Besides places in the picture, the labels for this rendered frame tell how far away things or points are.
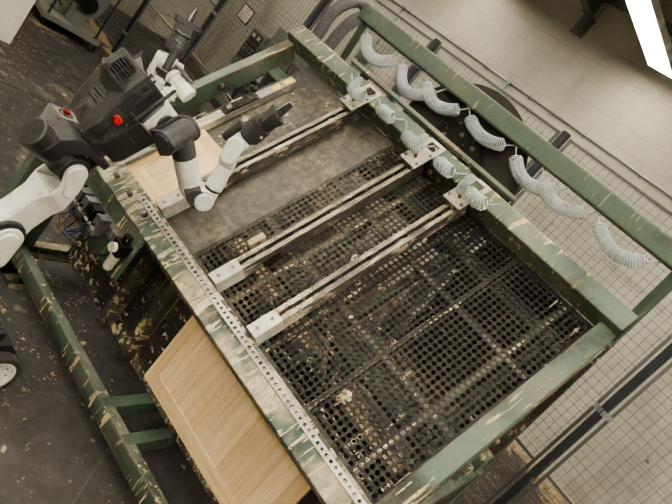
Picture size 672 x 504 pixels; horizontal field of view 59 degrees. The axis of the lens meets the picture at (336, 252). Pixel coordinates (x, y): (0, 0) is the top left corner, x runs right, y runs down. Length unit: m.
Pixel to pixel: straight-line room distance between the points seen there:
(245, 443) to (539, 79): 6.12
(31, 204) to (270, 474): 1.35
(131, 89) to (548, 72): 6.11
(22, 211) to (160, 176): 0.66
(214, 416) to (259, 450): 0.26
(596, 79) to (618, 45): 0.42
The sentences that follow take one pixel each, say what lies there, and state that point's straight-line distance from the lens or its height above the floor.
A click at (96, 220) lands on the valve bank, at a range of 2.70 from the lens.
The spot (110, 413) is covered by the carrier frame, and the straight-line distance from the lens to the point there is 2.76.
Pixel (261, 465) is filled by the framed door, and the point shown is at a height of 0.52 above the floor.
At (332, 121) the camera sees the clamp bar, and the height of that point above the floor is 1.63.
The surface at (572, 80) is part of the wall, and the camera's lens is 7.61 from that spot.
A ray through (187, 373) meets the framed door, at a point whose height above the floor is 0.46.
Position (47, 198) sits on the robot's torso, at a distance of 2.45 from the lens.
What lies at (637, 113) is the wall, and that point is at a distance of 7.25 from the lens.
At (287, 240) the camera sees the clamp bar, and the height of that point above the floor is 1.19.
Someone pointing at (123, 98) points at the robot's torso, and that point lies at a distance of 2.26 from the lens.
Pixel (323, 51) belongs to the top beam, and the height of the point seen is 1.84.
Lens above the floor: 1.91
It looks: 15 degrees down
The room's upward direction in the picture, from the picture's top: 41 degrees clockwise
